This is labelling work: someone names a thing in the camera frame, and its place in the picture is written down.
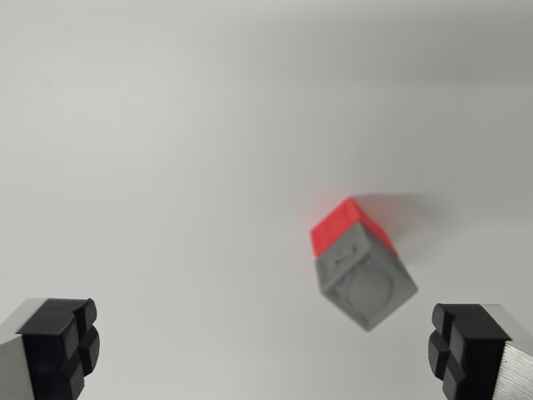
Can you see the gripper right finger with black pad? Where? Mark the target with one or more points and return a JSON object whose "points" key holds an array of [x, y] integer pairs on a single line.
{"points": [[474, 354]]}

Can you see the grey embossed soft cube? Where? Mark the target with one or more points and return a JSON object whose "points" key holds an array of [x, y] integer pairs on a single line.
{"points": [[363, 283]]}

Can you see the red embossed soft cube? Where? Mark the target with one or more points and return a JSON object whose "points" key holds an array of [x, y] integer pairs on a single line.
{"points": [[339, 227]]}

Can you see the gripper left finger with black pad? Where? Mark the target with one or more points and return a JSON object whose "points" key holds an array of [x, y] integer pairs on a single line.
{"points": [[50, 350]]}

